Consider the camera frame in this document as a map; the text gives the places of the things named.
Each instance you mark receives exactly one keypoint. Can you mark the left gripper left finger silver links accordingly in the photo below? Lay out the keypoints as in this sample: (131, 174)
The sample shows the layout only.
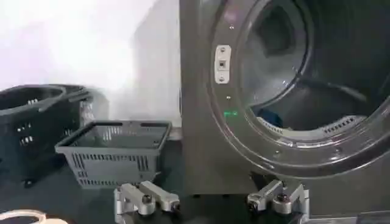
(137, 198)

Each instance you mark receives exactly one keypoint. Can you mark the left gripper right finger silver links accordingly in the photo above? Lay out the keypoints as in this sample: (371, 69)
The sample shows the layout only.
(274, 198)

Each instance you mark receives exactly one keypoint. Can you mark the grey plastic laundry basket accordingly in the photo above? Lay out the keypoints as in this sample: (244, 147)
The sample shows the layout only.
(117, 152)

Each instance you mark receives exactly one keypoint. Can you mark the blue cloth in drum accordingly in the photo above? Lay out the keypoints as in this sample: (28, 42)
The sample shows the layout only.
(270, 118)

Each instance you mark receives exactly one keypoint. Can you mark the grey dryer with round opening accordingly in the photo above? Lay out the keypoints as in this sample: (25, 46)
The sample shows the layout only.
(286, 97)

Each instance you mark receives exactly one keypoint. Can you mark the black plastic laundry basket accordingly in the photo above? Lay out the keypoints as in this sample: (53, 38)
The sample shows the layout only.
(33, 128)

